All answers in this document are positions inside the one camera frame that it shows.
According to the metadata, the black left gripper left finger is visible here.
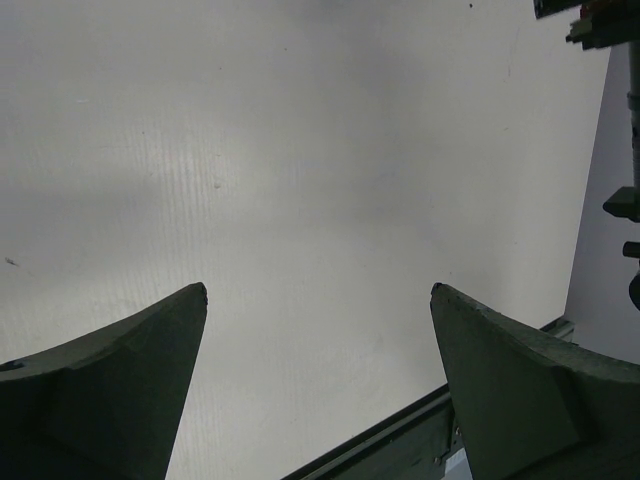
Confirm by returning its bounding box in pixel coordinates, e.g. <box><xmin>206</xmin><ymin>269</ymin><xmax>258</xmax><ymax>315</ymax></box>
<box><xmin>1</xmin><ymin>282</ymin><xmax>208</xmax><ymax>479</ymax></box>

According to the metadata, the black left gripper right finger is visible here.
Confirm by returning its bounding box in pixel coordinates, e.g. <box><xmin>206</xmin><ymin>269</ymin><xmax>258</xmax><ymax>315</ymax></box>
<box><xmin>430</xmin><ymin>283</ymin><xmax>639</xmax><ymax>479</ymax></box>

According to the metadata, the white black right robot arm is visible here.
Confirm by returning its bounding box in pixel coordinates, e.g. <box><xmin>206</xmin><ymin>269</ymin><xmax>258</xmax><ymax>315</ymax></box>
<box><xmin>534</xmin><ymin>1</ymin><xmax>639</xmax><ymax>323</ymax></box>

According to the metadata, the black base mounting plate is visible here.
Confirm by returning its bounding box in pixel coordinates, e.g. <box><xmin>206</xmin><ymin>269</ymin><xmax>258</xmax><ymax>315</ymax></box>
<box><xmin>279</xmin><ymin>319</ymin><xmax>576</xmax><ymax>480</ymax></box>

